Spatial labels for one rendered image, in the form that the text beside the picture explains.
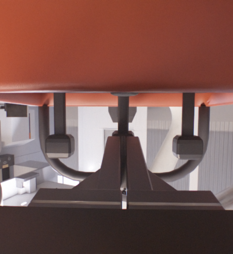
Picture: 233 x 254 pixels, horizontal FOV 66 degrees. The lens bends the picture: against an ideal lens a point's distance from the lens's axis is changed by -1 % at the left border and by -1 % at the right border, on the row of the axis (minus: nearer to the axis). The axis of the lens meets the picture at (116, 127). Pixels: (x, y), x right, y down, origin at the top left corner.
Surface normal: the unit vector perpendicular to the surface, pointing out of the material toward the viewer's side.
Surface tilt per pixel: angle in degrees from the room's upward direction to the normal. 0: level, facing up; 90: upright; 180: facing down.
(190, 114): 90
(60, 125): 90
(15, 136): 90
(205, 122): 90
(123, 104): 78
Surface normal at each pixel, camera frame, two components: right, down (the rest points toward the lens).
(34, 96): 1.00, 0.04
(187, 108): -0.03, 0.07
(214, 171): -0.38, 0.06
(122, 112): -0.03, 0.28
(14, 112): 0.36, 0.06
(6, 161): 0.92, 0.03
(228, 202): -0.62, -0.46
